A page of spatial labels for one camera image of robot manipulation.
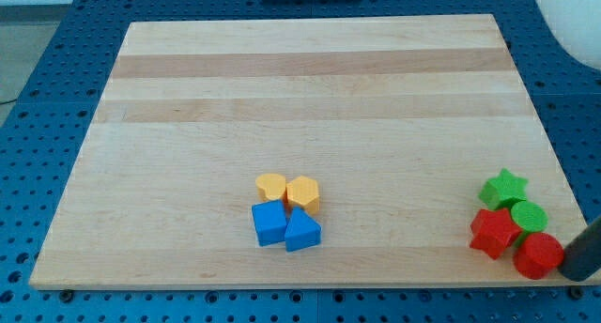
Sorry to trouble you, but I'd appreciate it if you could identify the blue triangle block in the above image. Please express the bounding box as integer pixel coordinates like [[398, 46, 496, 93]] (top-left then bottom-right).
[[285, 207, 322, 253]]

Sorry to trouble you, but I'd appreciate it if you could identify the green star block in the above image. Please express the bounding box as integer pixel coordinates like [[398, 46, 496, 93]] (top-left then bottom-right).
[[478, 168, 529, 210]]

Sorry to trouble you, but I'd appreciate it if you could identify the wooden board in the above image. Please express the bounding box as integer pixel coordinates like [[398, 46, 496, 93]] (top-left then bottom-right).
[[29, 14, 586, 290]]

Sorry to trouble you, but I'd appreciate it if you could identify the yellow hexagon block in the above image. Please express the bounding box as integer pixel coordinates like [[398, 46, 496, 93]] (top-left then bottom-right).
[[286, 176, 320, 215]]

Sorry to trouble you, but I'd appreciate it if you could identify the blue cube block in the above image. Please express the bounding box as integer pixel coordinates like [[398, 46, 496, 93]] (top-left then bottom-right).
[[252, 200, 287, 246]]

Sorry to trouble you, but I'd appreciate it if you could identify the green circle block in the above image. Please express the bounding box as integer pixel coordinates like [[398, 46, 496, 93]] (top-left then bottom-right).
[[510, 201, 548, 248]]

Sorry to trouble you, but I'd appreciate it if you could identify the red circle block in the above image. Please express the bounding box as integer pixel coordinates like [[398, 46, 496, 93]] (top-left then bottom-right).
[[513, 233, 564, 280]]

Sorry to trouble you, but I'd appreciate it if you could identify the dark cylindrical pusher tip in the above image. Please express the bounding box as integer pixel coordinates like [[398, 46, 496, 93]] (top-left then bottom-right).
[[558, 217, 600, 282]]

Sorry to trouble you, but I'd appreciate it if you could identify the yellow heart block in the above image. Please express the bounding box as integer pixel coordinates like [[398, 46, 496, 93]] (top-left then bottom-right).
[[255, 173, 287, 202]]

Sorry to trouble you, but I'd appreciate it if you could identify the red star block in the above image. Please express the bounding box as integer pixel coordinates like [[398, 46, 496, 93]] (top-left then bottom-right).
[[470, 208, 522, 260]]

